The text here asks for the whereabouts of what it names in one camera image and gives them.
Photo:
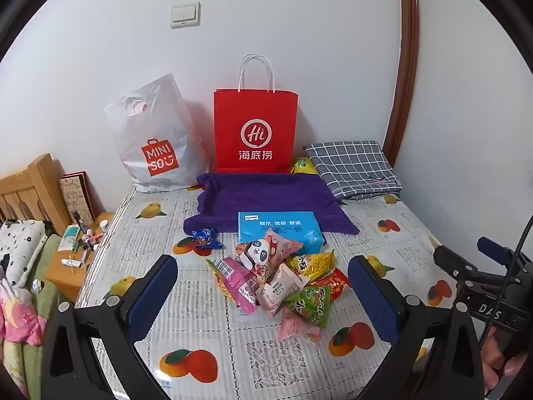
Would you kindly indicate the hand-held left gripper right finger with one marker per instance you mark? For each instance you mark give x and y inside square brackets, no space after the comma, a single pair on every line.
[370,296]

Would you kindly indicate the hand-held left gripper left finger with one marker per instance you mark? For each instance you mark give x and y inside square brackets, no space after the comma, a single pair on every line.
[155,287]

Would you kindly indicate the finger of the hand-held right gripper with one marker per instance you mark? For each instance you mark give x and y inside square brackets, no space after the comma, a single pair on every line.
[499,250]
[454,262]

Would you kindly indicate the red snack packet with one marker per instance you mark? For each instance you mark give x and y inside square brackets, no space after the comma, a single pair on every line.
[335,285]

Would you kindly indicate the yellow snack packet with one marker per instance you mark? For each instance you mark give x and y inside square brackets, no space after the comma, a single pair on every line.
[312,264]

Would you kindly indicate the magenta pink snack packet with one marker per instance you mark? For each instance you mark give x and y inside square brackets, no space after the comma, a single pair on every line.
[238,289]

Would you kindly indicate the pink peach candy packet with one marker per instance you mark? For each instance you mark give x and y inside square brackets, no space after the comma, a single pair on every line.
[293,329]

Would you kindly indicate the light pink snack packet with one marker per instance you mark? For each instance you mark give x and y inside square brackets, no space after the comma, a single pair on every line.
[279,289]

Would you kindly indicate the panda print snack packet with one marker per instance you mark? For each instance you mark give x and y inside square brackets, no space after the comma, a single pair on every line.
[260,254]

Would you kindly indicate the person's right hand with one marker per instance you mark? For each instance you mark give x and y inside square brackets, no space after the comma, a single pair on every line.
[497,354]

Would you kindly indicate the fruit print tablecloth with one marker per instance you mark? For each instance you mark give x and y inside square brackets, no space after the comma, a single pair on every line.
[125,237]

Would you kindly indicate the green snack packet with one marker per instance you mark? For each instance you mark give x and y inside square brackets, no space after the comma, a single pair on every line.
[312,305]

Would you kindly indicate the blue snack packet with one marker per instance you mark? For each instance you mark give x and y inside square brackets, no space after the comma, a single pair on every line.
[205,237]

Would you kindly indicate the small white tube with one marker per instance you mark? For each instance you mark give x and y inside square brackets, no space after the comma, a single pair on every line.
[70,263]

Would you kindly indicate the wooden nightstand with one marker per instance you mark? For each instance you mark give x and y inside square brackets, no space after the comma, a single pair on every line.
[62,279]

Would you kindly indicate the blue tissue pack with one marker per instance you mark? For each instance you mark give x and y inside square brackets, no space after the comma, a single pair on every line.
[283,225]

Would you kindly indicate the grey checked folded cloth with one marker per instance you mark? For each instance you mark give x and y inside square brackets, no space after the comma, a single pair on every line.
[349,166]

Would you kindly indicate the pink star cloth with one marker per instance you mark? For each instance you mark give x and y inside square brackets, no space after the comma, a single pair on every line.
[21,316]

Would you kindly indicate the white dotted pillow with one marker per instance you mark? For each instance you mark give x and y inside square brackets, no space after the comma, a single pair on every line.
[21,246]

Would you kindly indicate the purple towel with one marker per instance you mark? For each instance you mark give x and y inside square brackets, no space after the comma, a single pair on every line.
[266,196]

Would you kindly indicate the yellow green snack bag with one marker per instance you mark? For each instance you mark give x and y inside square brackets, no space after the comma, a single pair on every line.
[302,166]

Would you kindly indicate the green blanket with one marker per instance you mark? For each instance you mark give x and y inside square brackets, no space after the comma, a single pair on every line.
[25,366]

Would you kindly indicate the wooden headboard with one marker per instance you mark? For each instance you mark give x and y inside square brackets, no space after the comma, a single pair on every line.
[29,187]

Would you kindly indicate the white plastic shopping bag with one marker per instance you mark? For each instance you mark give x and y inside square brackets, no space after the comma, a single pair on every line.
[166,108]

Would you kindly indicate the red paper bag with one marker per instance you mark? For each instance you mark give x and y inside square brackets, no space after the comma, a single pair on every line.
[233,108]

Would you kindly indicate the brown wooden door frame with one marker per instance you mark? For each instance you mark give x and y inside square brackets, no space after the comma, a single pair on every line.
[408,50]

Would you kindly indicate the white light switch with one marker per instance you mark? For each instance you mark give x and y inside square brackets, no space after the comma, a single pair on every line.
[185,16]

